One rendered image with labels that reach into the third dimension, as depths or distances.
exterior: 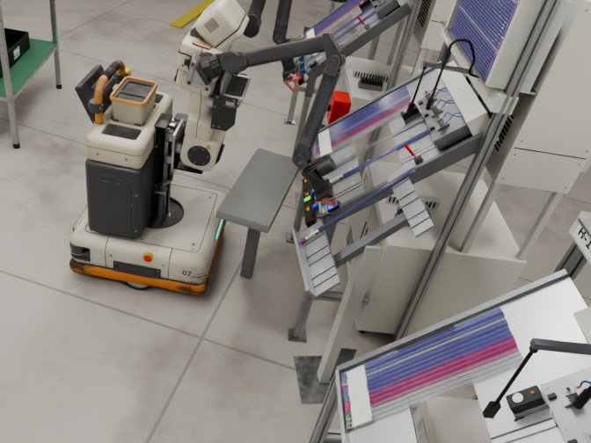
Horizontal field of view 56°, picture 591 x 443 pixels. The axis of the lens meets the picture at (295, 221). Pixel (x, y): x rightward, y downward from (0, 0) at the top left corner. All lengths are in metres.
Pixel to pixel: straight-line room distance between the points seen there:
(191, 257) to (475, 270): 1.31
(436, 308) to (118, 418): 1.49
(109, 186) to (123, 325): 0.65
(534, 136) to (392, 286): 0.89
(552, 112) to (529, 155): 0.18
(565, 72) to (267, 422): 1.76
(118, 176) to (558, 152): 1.79
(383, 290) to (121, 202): 1.25
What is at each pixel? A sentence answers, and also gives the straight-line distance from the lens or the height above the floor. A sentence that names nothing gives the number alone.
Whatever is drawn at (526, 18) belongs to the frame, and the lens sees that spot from 2.06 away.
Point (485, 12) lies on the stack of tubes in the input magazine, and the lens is 2.30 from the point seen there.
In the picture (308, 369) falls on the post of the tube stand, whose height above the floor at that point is 0.01.
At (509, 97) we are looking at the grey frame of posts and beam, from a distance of 2.13.
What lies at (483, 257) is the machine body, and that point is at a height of 0.62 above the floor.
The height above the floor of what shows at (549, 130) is 1.26.
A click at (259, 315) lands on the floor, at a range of 2.83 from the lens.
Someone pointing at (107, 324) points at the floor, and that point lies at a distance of 2.75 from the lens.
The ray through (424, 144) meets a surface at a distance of 2.35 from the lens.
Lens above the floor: 2.08
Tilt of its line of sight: 37 degrees down
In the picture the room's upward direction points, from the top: 13 degrees clockwise
